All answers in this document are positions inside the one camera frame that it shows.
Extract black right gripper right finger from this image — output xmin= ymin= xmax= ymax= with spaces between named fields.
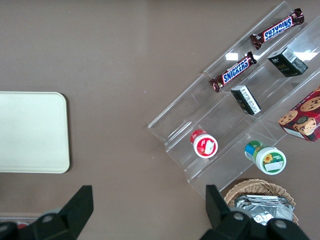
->
xmin=198 ymin=184 xmax=311 ymax=240

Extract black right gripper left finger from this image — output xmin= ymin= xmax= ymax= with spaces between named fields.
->
xmin=0 ymin=184 xmax=95 ymax=240

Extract foil wrapped sandwich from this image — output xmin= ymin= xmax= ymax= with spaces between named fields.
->
xmin=234 ymin=194 xmax=295 ymax=227

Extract woven wicker basket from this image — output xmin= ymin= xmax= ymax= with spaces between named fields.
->
xmin=223 ymin=178 xmax=300 ymax=226

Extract cream plastic tray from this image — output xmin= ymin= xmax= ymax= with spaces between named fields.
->
xmin=0 ymin=91 xmax=71 ymax=174

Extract clear container with red item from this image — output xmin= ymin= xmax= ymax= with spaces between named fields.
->
xmin=0 ymin=216 xmax=39 ymax=230

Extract green sunflower lid cup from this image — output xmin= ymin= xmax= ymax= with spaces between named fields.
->
xmin=244 ymin=140 xmax=287 ymax=175

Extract red lid yogurt cup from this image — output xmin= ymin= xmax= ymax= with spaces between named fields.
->
xmin=189 ymin=129 xmax=219 ymax=159

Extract clear acrylic tiered shelf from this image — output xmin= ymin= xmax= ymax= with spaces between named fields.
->
xmin=146 ymin=0 xmax=320 ymax=200

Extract black box with white label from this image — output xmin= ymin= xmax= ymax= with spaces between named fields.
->
xmin=230 ymin=84 xmax=262 ymax=116

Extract red cookie box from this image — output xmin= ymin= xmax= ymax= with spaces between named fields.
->
xmin=277 ymin=86 xmax=320 ymax=143

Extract Snickers chocolate bar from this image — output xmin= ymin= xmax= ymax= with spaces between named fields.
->
xmin=208 ymin=51 xmax=258 ymax=94
xmin=249 ymin=8 xmax=305 ymax=51

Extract black box with barcode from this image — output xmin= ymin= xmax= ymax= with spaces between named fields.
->
xmin=267 ymin=47 xmax=309 ymax=78

